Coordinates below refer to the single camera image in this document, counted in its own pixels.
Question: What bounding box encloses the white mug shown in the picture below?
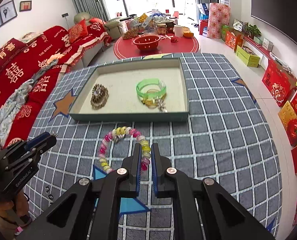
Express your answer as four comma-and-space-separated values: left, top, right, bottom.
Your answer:
173, 25, 184, 37

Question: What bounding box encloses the red festive gift box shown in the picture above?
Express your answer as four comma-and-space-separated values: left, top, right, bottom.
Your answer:
262, 60, 297, 107

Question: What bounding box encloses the framed wall picture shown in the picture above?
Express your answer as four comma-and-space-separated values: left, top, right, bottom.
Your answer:
0, 0, 17, 24

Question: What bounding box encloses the red colander bowl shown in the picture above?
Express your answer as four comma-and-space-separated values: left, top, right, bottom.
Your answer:
133, 35, 160, 51

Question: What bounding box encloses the light blue crumpled cloth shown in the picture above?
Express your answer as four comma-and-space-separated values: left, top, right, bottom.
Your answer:
0, 59, 59, 151

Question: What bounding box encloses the brown wooden bead bracelet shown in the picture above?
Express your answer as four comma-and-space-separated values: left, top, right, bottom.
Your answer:
90, 83, 110, 111

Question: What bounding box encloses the yellow bracelet with charms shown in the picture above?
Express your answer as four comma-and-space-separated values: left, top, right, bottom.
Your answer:
141, 93, 169, 113

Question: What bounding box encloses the green cardboard box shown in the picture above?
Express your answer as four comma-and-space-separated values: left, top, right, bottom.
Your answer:
236, 46, 260, 68

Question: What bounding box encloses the red round table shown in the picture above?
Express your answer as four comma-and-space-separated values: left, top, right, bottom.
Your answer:
113, 35, 199, 60

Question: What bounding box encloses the red patterned gift box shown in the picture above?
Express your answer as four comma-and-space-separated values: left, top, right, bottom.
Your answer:
207, 3, 230, 39

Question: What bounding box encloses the red square pillow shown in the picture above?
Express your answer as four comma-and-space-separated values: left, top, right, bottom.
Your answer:
68, 19, 88, 43

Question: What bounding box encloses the grey checked blanket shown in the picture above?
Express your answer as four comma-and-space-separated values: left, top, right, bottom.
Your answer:
24, 53, 282, 235

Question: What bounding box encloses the small red framed picture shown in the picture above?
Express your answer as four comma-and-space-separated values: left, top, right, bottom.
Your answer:
20, 1, 32, 12

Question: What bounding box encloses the potted green plant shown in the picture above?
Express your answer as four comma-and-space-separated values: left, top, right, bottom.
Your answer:
244, 22, 262, 40

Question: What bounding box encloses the colourful beaded bracelet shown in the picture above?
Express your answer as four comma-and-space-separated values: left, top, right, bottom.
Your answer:
98, 126, 152, 174

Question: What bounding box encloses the green jewelry tray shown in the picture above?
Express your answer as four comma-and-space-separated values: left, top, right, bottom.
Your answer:
69, 57, 189, 122

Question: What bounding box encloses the green translucent bangle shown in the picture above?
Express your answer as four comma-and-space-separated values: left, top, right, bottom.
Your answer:
136, 78, 167, 100

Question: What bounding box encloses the red sofa cover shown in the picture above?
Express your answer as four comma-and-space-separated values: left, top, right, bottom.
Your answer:
0, 19, 112, 149

